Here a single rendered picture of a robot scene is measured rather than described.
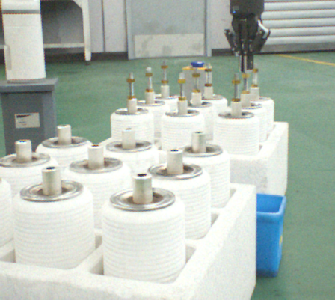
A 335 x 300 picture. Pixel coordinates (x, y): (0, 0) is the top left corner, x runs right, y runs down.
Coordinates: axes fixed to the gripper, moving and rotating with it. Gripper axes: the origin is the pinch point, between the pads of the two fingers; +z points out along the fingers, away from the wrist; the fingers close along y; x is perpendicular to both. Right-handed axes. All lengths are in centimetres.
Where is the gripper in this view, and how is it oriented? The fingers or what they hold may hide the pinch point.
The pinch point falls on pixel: (246, 63)
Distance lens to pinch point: 122.8
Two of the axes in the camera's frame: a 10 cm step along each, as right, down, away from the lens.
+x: 8.1, -1.4, 5.6
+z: 0.2, 9.8, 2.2
